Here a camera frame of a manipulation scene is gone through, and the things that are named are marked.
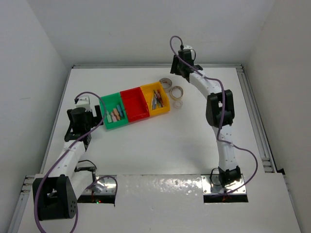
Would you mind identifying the green plastic bin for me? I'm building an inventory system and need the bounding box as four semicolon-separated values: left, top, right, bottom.
99;92;129;130

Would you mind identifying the metal base plate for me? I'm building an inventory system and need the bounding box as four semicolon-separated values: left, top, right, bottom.
201;174;247;195
82;175;119;195

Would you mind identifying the small white tape roll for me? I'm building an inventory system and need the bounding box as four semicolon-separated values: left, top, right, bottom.
173;100;183;109

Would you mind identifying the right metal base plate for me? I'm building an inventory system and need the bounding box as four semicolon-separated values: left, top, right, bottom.
201;174;247;195

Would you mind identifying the red plastic bin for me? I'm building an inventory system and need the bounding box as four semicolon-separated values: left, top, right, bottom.
120;87;150;122

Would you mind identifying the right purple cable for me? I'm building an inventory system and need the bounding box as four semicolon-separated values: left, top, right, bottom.
169;35;259;196

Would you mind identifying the green eraser case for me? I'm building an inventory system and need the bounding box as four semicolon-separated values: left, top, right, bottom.
106;111;112;123

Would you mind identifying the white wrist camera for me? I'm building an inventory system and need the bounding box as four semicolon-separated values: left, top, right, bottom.
180;44;193;51
75;95;91;111

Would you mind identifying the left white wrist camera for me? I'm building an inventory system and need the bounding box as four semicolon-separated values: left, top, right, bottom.
75;95;91;111

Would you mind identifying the pink eraser case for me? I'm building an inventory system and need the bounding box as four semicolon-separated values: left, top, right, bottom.
110;112;118;122

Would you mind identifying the orange eraser case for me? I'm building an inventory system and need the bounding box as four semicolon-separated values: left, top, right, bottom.
113;108;121;120

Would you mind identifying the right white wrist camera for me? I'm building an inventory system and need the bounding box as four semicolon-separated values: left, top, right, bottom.
180;44;193;51

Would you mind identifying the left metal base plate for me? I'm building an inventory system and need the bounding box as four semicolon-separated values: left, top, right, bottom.
82;175;119;195

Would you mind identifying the yellow plastic bin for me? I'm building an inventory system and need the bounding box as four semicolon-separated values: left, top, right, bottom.
140;82;170;117

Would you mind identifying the tan tape roll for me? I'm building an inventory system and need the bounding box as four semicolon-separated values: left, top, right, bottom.
170;86;184;100

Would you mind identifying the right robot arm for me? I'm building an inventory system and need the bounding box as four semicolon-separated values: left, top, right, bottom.
170;46;241;187

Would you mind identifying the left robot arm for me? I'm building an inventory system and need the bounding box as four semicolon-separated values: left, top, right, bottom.
33;105;103;221

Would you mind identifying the silver tape roll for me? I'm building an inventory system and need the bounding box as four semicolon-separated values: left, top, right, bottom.
159;78;173;93

